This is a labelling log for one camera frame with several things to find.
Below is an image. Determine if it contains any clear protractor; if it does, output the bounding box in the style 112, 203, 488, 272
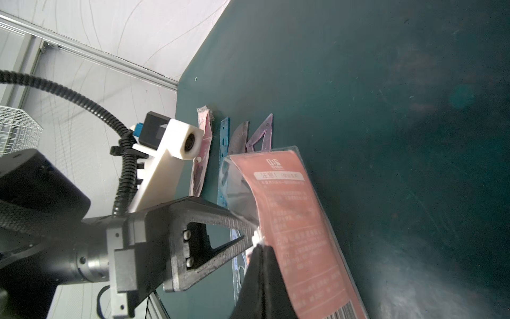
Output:
228, 121, 249, 155

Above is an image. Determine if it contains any blue transparent straight ruler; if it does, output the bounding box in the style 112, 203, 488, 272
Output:
217, 117, 230, 207

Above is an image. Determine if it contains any clear triangle set square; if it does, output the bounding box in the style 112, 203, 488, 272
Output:
246, 113, 274, 152

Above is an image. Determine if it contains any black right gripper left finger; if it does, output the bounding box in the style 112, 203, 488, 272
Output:
230, 245, 264, 319

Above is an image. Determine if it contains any small pink ruler set pouch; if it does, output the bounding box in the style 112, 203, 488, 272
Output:
220, 147, 368, 318

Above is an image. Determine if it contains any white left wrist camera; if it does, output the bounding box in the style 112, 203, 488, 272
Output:
127, 112, 204, 213

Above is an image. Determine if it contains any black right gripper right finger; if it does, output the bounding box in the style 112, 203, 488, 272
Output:
262, 246, 297, 319

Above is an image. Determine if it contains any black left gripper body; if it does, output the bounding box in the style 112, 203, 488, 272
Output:
1, 149, 254, 318

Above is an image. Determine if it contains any white wire basket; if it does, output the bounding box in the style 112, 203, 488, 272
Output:
0, 106, 43, 156

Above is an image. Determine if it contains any left black corrugated cable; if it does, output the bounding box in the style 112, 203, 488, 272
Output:
0, 69, 138, 217

